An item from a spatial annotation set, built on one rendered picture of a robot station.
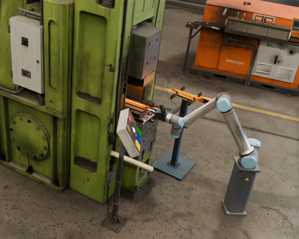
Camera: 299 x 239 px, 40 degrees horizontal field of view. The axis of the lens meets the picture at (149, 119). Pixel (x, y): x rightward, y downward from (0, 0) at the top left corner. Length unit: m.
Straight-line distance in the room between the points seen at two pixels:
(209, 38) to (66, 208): 4.10
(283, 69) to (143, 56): 4.06
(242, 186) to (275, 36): 3.31
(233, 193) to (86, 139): 1.58
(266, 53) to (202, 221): 3.70
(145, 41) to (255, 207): 2.22
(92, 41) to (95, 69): 0.24
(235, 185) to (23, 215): 2.10
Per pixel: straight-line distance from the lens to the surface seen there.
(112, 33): 3.37
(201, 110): 3.88
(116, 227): 4.08
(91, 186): 4.25
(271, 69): 7.27
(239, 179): 4.18
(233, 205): 4.39
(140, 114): 3.90
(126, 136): 3.28
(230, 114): 3.69
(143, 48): 3.56
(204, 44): 7.20
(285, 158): 5.63
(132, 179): 4.30
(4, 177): 4.67
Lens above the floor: 2.94
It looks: 31 degrees down
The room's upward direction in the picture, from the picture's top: 8 degrees clockwise
